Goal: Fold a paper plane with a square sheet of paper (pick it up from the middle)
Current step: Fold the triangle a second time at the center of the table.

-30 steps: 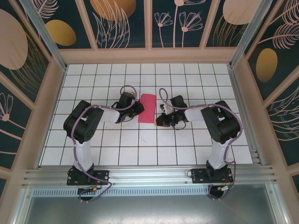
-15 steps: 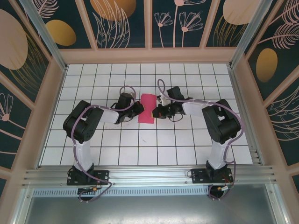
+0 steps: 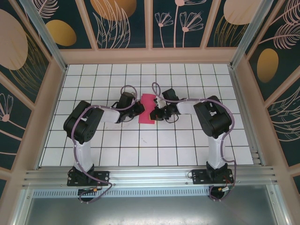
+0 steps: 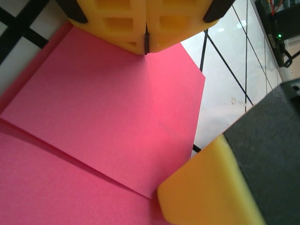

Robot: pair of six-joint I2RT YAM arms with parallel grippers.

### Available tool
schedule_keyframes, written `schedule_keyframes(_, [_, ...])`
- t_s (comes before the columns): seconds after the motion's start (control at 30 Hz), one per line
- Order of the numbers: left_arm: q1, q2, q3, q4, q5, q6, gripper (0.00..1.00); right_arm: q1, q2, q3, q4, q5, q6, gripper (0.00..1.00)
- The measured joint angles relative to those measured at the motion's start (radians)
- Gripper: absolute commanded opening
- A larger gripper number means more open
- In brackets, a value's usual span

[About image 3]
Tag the left aluminium frame post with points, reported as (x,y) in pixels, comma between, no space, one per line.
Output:
(47,39)

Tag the long aluminium mounting rail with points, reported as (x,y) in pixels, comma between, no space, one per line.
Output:
(150,175)

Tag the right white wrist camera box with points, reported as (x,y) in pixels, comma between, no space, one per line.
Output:
(160,102)

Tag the grey sheet metal tray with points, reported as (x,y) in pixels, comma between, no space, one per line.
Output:
(150,211)

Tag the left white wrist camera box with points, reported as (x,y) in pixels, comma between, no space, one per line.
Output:
(133,94)

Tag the aluminium side rail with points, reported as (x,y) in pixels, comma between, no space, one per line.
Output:
(237,93)

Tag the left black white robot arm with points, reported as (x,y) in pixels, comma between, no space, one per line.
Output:
(82,124)

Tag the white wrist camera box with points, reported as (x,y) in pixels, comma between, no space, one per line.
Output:
(133,94)
(160,102)

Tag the right aluminium frame post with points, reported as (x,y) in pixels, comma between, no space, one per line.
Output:
(250,35)

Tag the small black controller board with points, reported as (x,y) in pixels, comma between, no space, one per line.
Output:
(85,190)

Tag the aluminium frame post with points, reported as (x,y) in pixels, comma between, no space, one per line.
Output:
(250,35)
(47,39)

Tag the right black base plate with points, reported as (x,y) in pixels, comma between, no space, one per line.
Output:
(199,177)

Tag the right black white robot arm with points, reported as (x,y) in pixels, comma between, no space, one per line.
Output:
(213,119)

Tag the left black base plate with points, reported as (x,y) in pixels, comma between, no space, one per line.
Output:
(104,175)

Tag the pink square paper sheet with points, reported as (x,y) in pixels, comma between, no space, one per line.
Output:
(146,103)

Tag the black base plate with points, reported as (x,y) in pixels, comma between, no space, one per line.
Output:
(199,177)
(104,175)

